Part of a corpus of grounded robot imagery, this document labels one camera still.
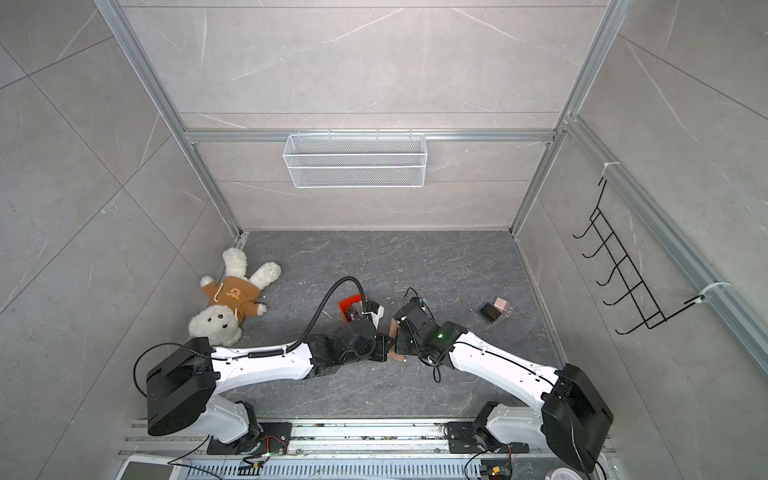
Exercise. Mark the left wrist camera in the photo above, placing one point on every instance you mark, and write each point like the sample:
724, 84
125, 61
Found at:
373, 311

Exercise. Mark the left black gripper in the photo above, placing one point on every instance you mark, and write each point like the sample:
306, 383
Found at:
384, 352

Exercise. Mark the red plastic tray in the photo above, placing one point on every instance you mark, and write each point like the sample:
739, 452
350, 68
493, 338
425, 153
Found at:
351, 308

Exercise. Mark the black wire hook rack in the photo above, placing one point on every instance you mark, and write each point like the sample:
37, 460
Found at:
625, 272

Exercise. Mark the aluminium rail frame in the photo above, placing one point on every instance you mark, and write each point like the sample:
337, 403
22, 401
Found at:
397, 448

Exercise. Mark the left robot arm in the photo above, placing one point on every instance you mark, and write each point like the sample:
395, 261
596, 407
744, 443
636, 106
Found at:
186, 389

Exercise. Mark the white tablet device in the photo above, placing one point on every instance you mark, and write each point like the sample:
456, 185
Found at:
146, 467

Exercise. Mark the tan leather card holder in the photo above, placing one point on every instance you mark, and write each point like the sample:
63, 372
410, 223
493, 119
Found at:
392, 334

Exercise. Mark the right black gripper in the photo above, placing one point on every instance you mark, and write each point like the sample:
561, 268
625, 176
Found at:
401, 342

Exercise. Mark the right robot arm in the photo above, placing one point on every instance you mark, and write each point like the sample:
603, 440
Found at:
568, 414

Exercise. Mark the white wire mesh basket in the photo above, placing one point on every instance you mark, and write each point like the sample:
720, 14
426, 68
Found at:
356, 160

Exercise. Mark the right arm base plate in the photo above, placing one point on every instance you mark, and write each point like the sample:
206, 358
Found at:
466, 438

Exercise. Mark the white teddy bear brown shirt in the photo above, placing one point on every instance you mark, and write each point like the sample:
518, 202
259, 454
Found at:
232, 300

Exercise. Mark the small black pink box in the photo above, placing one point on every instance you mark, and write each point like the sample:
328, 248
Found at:
496, 310

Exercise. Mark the white round object bottom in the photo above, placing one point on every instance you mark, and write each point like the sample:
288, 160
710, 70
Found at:
563, 473

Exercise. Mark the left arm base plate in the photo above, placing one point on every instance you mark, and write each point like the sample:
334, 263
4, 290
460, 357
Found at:
272, 438

